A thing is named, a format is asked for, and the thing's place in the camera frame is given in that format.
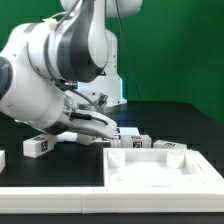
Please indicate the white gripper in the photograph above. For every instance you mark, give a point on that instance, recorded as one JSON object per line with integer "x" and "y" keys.
{"x": 91, "y": 123}

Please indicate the white square tabletop panel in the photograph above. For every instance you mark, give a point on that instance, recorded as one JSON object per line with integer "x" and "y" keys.
{"x": 159, "y": 170}

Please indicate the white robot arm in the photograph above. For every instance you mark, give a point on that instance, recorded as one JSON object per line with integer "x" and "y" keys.
{"x": 53, "y": 73}

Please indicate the tag marker sheet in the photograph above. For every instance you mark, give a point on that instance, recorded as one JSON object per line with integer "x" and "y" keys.
{"x": 120, "y": 131}

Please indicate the white block left edge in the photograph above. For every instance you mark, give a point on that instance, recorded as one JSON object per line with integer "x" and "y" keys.
{"x": 2, "y": 160}

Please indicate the white obstacle fence rail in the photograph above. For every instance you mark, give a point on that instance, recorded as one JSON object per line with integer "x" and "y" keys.
{"x": 102, "y": 200}

